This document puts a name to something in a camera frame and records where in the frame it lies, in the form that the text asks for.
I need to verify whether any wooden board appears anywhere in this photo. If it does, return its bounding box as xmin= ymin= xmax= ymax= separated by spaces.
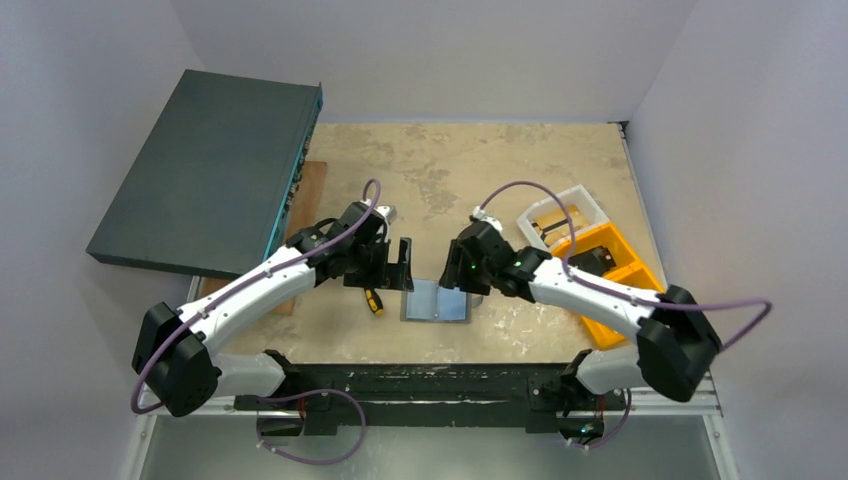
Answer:
xmin=193 ymin=161 xmax=328 ymax=316

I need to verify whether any grey leather card holder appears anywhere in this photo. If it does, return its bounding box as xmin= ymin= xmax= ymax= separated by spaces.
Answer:
xmin=400 ymin=278 xmax=483 ymax=324

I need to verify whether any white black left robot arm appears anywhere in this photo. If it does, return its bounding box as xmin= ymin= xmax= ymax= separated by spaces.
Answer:
xmin=131 ymin=200 xmax=413 ymax=417

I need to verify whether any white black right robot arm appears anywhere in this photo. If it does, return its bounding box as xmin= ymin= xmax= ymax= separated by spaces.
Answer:
xmin=439 ymin=220 xmax=722 ymax=403

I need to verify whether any yellow plastic bin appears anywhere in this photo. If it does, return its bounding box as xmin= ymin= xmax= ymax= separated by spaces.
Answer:
xmin=576 ymin=222 xmax=666 ymax=350

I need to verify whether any aluminium frame profile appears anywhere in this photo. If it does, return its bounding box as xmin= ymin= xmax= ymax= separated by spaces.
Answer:
xmin=119 ymin=369 xmax=740 ymax=480

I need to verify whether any white plastic bin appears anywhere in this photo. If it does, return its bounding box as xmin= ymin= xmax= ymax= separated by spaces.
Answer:
xmin=516 ymin=184 xmax=609 ymax=251

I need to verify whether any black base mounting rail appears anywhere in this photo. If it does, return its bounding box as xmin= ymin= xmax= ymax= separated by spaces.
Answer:
xmin=234 ymin=363 xmax=625 ymax=436

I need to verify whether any dark grey network switch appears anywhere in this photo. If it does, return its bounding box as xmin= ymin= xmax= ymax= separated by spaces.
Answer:
xmin=86 ymin=70 xmax=323 ymax=278

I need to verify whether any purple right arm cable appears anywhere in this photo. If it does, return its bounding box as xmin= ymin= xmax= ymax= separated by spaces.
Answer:
xmin=471 ymin=180 xmax=774 ymax=452

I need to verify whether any black yellow handled screwdriver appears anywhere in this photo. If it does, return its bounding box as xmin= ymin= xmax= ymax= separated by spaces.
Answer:
xmin=364 ymin=289 xmax=384 ymax=316

